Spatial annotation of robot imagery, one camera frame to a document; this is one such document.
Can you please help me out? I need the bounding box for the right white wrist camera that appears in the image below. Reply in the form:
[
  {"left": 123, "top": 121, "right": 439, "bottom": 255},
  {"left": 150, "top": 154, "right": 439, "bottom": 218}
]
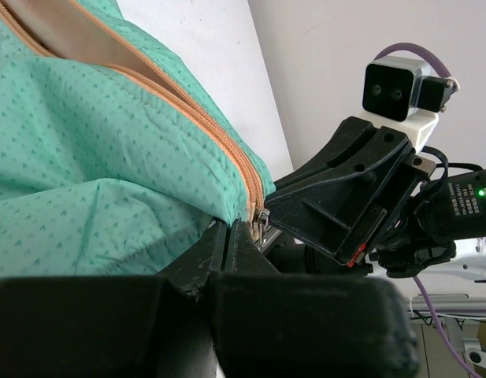
[{"left": 362, "top": 55, "right": 460, "bottom": 152}]

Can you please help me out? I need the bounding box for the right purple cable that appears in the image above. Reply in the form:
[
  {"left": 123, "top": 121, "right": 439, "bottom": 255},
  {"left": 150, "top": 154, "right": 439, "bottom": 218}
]
[{"left": 374, "top": 42, "right": 486, "bottom": 378}]

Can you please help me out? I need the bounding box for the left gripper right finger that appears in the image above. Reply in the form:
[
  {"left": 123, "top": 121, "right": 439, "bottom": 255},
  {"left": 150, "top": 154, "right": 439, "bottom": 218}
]
[{"left": 210, "top": 222, "right": 420, "bottom": 377}]

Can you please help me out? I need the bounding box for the orange and teal jacket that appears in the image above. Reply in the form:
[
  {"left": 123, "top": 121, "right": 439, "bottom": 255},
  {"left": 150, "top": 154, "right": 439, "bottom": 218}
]
[{"left": 0, "top": 1, "right": 275, "bottom": 278}]

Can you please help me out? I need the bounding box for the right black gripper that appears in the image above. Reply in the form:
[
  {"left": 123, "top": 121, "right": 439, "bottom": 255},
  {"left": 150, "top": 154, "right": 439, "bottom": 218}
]
[{"left": 265, "top": 117, "right": 436, "bottom": 269}]

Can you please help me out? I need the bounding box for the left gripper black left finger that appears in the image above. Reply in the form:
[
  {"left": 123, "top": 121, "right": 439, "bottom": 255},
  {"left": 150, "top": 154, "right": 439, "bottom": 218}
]
[{"left": 0, "top": 221, "right": 228, "bottom": 377}]

